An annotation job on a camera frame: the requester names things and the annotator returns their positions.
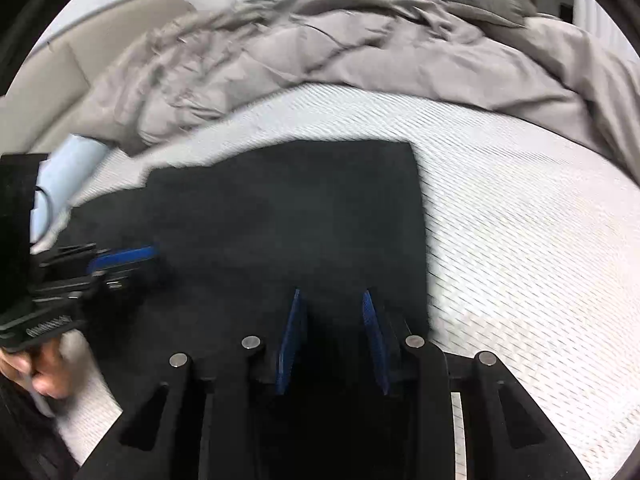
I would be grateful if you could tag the person's left hand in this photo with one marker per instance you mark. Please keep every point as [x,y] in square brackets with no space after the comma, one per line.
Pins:
[49,370]

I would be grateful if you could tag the light blue pillow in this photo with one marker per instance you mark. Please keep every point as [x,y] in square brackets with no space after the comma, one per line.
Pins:
[60,177]

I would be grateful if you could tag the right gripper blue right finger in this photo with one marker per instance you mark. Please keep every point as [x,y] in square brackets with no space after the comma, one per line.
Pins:
[377,342]

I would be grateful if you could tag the beige padded headboard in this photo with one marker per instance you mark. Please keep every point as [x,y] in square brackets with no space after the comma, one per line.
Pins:
[38,109]

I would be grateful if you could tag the grey crumpled duvet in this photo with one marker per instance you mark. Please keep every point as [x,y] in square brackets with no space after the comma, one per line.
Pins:
[202,66]

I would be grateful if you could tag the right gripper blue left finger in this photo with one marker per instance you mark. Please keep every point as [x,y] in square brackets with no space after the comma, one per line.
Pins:
[293,333]

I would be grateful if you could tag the black pants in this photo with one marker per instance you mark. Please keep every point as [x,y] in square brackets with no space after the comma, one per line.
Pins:
[325,220]

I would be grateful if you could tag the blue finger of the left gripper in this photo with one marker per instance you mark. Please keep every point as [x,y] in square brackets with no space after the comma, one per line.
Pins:
[107,261]

